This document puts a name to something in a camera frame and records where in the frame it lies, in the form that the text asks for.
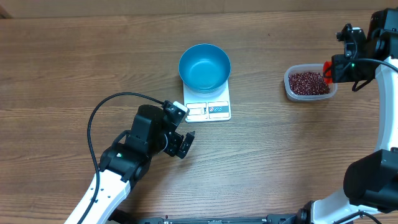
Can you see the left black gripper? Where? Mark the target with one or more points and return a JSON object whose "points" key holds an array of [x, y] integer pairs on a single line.
{"points": [[172, 150]]}

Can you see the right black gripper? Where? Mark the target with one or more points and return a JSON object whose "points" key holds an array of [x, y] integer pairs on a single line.
{"points": [[337, 74]]}

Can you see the red scoop with blue handle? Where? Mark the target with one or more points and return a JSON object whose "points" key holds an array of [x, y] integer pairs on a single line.
{"points": [[327, 77]]}

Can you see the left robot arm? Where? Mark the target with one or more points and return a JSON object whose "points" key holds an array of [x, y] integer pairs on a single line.
{"points": [[129, 157]]}

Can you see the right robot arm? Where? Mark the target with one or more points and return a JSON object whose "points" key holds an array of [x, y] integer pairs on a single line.
{"points": [[370, 184]]}

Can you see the white digital kitchen scale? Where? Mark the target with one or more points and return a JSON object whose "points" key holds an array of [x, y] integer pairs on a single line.
{"points": [[207, 107]]}

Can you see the blue metal bowl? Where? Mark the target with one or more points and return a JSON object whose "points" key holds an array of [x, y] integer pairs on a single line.
{"points": [[204, 68]]}

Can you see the red adzuki beans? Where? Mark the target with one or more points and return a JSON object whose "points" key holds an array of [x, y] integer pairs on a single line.
{"points": [[308, 83]]}

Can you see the clear plastic food container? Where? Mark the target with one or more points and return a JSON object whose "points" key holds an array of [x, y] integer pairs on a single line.
{"points": [[315, 67]]}

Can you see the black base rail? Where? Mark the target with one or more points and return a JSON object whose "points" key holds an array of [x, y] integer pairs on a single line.
{"points": [[214, 220]]}

